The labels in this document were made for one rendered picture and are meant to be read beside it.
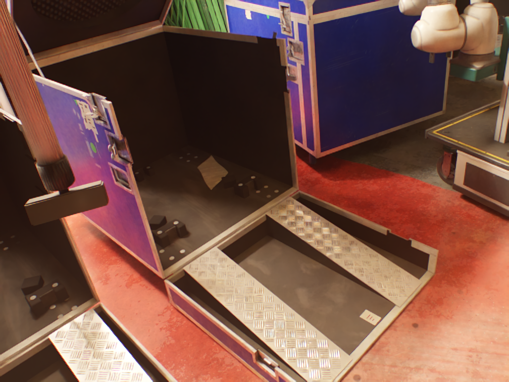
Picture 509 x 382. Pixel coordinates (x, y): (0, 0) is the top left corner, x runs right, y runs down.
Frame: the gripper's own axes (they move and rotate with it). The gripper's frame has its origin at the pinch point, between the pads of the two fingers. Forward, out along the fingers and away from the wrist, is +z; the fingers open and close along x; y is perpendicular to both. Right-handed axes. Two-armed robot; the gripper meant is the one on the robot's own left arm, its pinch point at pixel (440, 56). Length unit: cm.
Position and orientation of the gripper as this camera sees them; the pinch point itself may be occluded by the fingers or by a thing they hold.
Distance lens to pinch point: 273.0
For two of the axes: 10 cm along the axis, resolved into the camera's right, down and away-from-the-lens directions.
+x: -8.6, 3.5, -3.8
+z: 1.1, 8.5, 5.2
